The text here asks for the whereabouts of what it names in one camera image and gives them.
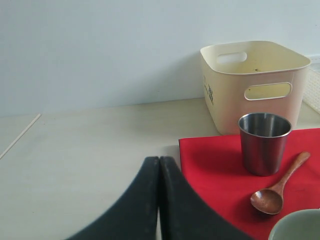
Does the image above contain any red table cloth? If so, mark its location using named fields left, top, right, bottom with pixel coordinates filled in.
left=179, top=128, right=320, bottom=240

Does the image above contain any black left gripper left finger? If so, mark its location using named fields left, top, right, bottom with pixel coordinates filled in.
left=68, top=156, right=160, bottom=240

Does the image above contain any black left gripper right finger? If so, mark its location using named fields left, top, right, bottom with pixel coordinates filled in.
left=159, top=156, right=252, bottom=240

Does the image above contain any cream plastic storage bin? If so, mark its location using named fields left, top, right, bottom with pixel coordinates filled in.
left=200, top=40, right=311, bottom=135

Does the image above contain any brown wooden spoon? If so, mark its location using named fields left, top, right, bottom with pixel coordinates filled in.
left=250, top=151, right=311, bottom=215

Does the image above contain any pale green ceramic bowl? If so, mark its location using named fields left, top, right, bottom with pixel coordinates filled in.
left=268, top=208, right=320, bottom=240

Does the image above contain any white perforated plastic basket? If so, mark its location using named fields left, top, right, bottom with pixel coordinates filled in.
left=303, top=54, right=320, bottom=114

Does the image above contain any stainless steel cup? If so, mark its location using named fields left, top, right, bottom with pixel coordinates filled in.
left=238, top=112, right=292, bottom=176

